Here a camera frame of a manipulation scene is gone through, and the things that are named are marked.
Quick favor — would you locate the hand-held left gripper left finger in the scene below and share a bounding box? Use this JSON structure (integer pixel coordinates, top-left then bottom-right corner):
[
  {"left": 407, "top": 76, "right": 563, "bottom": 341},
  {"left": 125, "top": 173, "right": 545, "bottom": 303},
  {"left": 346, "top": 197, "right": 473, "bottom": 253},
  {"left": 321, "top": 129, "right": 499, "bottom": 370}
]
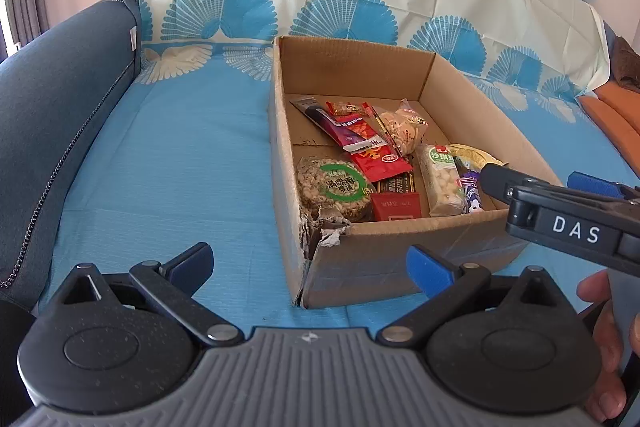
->
[{"left": 47, "top": 242, "right": 246, "bottom": 349}]

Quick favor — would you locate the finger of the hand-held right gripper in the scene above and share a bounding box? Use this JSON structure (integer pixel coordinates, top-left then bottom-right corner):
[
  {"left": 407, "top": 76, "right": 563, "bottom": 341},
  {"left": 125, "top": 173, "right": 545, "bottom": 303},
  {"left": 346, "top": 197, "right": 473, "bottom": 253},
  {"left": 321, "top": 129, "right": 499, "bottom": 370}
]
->
[
  {"left": 567, "top": 171, "right": 640, "bottom": 203},
  {"left": 479, "top": 163, "right": 640, "bottom": 208}
]

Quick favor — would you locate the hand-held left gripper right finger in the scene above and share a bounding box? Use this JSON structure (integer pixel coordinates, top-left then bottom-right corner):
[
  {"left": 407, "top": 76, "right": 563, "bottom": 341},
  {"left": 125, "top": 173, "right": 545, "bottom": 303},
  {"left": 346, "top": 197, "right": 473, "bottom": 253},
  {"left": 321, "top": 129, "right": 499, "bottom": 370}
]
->
[{"left": 375, "top": 243, "right": 563, "bottom": 350}]

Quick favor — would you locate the purple striped candy packet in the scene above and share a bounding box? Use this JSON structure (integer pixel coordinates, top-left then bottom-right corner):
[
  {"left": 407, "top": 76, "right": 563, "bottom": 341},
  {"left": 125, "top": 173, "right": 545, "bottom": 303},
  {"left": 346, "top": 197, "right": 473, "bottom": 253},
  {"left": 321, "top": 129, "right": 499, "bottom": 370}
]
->
[{"left": 457, "top": 167, "right": 488, "bottom": 214}]

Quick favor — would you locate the yellow snack bar packet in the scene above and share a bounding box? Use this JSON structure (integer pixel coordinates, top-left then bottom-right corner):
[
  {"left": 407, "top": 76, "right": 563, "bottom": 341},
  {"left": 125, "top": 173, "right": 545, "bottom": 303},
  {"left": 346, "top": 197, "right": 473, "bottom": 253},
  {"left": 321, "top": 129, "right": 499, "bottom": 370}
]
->
[{"left": 447, "top": 143, "right": 508, "bottom": 170}]

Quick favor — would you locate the brown cardboard box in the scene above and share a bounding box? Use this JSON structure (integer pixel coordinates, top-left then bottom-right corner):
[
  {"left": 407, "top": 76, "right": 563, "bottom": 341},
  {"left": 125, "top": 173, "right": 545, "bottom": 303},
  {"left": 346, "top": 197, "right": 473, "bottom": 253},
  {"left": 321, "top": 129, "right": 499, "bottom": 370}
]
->
[{"left": 268, "top": 34, "right": 566, "bottom": 310}]

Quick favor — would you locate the pale puffed bar green label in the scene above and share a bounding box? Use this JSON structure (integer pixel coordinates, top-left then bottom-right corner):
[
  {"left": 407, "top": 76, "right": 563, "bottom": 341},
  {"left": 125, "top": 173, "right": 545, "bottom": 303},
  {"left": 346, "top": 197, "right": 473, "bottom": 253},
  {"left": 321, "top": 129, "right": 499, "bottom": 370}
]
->
[{"left": 419, "top": 143, "right": 468, "bottom": 218}]

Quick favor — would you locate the red square packet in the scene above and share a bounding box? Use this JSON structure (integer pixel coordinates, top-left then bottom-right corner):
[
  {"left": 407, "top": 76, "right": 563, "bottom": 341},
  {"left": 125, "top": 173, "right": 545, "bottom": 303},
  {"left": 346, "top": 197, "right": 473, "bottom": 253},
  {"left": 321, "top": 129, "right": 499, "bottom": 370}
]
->
[{"left": 370, "top": 191, "right": 422, "bottom": 223}]

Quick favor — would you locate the dark brown snack packet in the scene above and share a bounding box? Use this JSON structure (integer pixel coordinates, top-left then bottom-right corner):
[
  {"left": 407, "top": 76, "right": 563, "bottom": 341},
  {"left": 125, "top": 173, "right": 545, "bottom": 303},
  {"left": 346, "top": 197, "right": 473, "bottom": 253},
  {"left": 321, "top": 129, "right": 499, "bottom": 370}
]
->
[{"left": 376, "top": 172, "right": 417, "bottom": 197}]

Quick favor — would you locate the clear round cracker packet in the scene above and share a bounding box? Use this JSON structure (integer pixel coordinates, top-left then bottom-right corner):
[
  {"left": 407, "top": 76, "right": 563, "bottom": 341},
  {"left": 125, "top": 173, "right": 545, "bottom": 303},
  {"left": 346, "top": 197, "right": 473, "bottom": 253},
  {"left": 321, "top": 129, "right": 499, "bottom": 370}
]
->
[{"left": 372, "top": 98, "right": 430, "bottom": 156}]

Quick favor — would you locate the long red snack packet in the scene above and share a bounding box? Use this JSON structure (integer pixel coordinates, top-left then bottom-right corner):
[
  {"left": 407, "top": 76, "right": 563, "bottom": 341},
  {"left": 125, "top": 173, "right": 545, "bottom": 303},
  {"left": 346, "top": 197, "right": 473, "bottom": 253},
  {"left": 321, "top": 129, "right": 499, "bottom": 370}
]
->
[{"left": 340, "top": 114, "right": 415, "bottom": 183}]

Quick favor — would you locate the round peanut cake packet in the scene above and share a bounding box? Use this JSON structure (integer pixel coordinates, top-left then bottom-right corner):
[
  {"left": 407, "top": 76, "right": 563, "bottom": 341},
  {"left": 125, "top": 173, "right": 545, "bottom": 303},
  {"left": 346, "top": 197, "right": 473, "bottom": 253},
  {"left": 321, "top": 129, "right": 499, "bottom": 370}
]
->
[{"left": 295, "top": 156, "right": 377, "bottom": 223}]

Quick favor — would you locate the purple stick packet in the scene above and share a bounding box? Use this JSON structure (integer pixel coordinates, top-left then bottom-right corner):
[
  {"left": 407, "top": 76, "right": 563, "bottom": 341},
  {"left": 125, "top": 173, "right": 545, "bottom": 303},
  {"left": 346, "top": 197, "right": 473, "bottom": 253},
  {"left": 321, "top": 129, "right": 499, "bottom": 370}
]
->
[{"left": 289, "top": 96, "right": 373, "bottom": 153}]

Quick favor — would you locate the person's right hand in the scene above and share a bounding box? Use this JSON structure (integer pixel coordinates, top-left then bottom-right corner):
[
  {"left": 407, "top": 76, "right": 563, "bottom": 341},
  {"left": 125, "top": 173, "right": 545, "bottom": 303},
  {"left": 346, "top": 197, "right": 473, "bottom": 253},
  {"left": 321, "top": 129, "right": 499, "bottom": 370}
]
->
[{"left": 576, "top": 269, "right": 640, "bottom": 423}]

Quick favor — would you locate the orange cushion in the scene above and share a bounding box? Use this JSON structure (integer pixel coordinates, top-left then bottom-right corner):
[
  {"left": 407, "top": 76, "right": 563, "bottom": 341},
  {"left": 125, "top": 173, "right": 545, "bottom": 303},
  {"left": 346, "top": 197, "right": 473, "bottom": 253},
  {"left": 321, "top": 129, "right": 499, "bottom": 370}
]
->
[{"left": 575, "top": 82, "right": 640, "bottom": 168}]

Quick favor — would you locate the blue white printed sheet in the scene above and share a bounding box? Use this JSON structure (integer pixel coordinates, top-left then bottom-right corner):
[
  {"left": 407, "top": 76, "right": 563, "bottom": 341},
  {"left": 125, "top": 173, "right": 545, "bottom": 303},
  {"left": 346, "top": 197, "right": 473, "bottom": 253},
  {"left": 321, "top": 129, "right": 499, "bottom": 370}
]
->
[{"left": 37, "top": 0, "right": 640, "bottom": 329}]

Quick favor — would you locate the brown cloth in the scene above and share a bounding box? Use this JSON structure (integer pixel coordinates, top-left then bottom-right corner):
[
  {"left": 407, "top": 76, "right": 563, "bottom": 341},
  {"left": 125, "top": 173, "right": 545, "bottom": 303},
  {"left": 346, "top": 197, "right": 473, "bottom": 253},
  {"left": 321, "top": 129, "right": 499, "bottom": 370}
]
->
[{"left": 610, "top": 36, "right": 640, "bottom": 90}]

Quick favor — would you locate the blue-grey sofa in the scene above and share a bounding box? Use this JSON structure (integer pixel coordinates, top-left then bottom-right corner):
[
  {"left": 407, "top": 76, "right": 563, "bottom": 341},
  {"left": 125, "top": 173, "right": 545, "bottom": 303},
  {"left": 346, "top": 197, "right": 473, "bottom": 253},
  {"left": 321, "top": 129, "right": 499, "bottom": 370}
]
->
[{"left": 0, "top": 0, "right": 146, "bottom": 308}]

